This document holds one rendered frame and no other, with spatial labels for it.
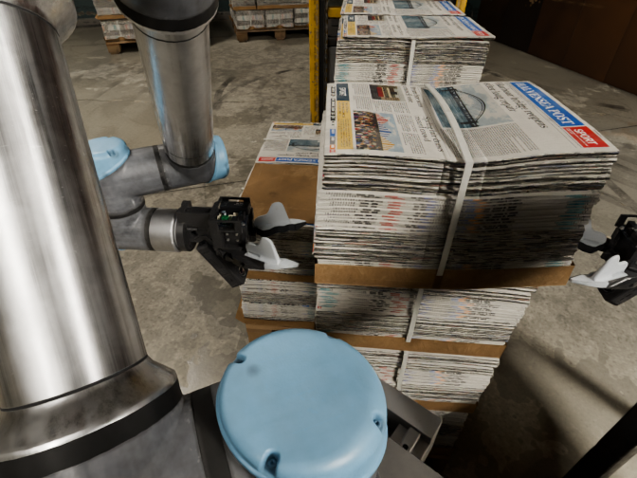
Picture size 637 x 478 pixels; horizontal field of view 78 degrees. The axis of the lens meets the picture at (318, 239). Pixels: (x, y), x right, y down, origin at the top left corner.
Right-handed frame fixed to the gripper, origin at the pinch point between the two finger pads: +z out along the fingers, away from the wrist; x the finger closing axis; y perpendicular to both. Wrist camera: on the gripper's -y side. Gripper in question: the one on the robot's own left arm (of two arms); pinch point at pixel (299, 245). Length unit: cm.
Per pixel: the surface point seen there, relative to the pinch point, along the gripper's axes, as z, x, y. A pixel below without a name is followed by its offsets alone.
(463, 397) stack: 36, -2, -41
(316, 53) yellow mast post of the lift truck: -11, 167, -9
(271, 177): -18, 65, -25
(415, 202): 16.9, -7.2, 14.4
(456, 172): 21.4, -6.6, 18.8
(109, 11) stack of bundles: -272, 446, -35
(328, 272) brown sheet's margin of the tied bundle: 5.5, -8.0, 1.5
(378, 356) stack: 16.0, -2.1, -27.4
